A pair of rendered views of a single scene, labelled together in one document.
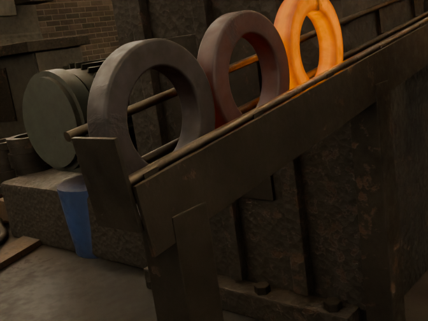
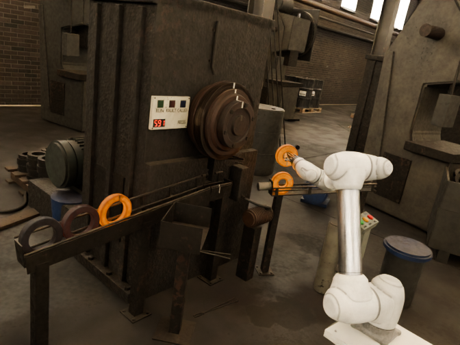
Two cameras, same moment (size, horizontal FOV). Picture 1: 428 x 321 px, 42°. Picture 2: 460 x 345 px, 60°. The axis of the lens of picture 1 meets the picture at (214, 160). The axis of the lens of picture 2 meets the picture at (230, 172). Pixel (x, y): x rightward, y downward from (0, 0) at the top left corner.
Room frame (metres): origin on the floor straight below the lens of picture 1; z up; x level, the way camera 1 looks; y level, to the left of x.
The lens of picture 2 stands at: (-0.92, -0.65, 1.53)
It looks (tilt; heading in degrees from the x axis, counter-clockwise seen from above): 17 degrees down; 358
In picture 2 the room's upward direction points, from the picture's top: 9 degrees clockwise
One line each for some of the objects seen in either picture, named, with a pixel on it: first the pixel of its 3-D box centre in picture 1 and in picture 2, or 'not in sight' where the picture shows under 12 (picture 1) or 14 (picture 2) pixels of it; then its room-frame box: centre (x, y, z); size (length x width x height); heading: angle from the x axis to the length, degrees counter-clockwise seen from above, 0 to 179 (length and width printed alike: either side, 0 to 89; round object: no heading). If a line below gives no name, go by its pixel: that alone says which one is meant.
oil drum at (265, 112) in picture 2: not in sight; (257, 138); (4.37, -1.17, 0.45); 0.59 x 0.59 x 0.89
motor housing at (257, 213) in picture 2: not in sight; (253, 241); (1.62, -0.99, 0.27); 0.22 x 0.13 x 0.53; 138
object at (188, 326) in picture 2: not in sight; (180, 276); (0.91, -0.55, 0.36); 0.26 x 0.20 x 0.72; 173
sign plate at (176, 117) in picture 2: not in sight; (170, 112); (1.28, -0.36, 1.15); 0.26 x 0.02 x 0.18; 138
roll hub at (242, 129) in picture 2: not in sight; (237, 124); (1.40, -0.74, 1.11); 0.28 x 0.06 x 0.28; 138
